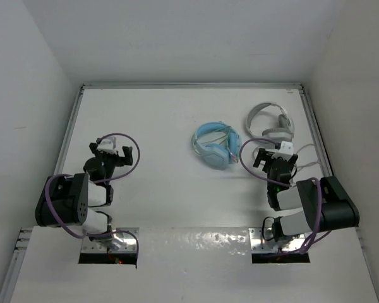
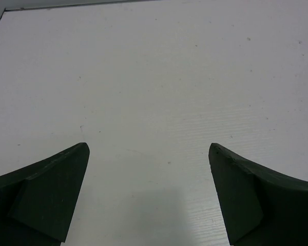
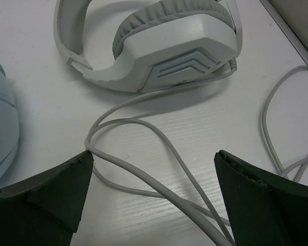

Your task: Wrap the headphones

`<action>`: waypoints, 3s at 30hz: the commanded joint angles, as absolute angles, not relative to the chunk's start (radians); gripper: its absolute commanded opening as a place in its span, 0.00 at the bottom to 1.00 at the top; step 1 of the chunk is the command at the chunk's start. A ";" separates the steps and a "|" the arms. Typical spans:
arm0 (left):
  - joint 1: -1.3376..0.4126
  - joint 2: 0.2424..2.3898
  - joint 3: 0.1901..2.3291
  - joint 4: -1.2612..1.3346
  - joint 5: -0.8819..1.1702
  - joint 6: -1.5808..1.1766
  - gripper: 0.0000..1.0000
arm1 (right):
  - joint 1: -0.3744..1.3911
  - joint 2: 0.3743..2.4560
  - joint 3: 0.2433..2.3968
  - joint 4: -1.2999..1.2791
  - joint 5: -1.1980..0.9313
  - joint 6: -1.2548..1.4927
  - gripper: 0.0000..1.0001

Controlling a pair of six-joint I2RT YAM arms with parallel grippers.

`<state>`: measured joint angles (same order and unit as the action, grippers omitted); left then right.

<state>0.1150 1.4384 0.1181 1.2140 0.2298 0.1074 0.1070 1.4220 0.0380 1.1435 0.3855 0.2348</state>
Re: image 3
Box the white headphone cable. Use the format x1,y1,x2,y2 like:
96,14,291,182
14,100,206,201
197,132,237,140
84,58,308,246

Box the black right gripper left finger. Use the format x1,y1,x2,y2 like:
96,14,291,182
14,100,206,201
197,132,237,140
0,151,93,245

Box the aluminium table frame rail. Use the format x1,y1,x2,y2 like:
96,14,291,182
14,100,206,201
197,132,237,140
260,0,308,65

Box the white grey headphones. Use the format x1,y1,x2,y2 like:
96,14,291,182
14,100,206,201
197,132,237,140
53,1,243,93

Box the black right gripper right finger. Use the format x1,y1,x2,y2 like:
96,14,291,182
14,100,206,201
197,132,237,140
214,150,308,245

